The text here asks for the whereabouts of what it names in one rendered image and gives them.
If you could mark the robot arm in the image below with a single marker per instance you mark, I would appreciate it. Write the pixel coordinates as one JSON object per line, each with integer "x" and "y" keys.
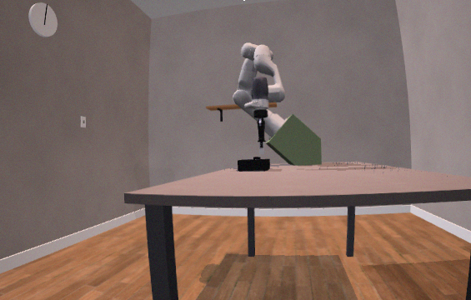
{"x": 258, "y": 94}

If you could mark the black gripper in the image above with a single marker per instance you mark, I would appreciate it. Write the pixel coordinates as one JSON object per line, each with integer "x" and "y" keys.
{"x": 260, "y": 114}

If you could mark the black lighting desk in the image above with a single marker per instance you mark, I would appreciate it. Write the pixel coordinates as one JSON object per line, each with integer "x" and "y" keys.
{"x": 255, "y": 164}

